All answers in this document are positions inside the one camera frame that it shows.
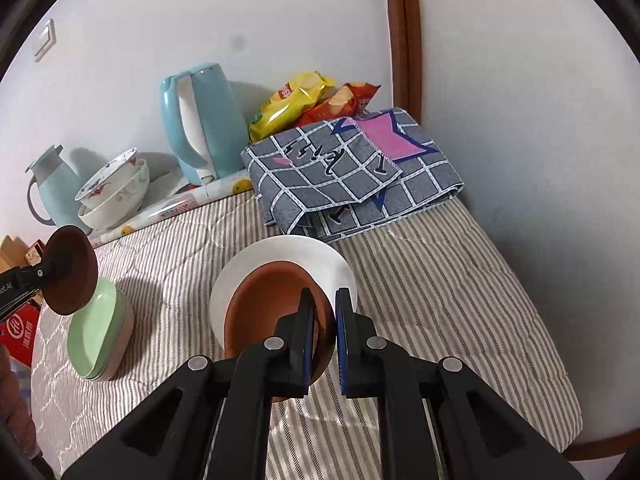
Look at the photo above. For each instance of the grey striped quilted blanket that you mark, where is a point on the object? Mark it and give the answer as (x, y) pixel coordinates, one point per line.
(425, 310)

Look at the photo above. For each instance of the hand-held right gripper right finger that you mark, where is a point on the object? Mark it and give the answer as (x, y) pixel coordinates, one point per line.
(342, 340)

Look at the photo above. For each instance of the light blue thermos jug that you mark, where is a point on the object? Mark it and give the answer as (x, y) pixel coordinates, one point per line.
(50, 185)

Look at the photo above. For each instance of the white wall light switch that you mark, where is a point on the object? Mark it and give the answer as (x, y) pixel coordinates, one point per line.
(44, 40)

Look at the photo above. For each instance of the red paper bag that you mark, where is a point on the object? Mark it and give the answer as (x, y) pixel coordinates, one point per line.
(17, 335)

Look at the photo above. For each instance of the blue floral patterned bowl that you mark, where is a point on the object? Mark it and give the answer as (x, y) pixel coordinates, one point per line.
(107, 175)

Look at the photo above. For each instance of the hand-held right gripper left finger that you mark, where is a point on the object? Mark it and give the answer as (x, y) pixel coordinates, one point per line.
(307, 340)

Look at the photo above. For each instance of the small brown bowl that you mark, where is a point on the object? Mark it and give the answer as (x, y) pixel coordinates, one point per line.
(75, 287)
(260, 305)

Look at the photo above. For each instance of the light blue electric kettle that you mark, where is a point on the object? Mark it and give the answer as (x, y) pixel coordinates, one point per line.
(210, 125)

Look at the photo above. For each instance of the red chip bag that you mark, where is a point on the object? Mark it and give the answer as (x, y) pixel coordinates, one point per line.
(345, 102)

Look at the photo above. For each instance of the grey checked cloth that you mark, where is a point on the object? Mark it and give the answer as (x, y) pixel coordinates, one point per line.
(325, 175)

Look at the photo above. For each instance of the brown cardboard box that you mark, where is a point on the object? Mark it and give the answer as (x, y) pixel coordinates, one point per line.
(10, 250)

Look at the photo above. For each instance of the large white ceramic bowl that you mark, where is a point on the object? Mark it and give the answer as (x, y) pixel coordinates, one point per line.
(125, 202)

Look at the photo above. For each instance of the floral printed paper roll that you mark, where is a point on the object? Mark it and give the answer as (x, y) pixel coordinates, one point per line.
(165, 212)

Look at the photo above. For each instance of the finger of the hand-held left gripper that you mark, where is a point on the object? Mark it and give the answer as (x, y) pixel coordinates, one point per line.
(42, 271)

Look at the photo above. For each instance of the brown wooden door frame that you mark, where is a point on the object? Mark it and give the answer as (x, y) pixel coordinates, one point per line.
(402, 35)

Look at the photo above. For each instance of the yellow chip bag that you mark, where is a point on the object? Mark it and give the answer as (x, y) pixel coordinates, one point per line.
(285, 107)

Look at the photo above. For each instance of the green square plate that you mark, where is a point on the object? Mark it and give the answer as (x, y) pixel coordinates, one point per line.
(95, 330)

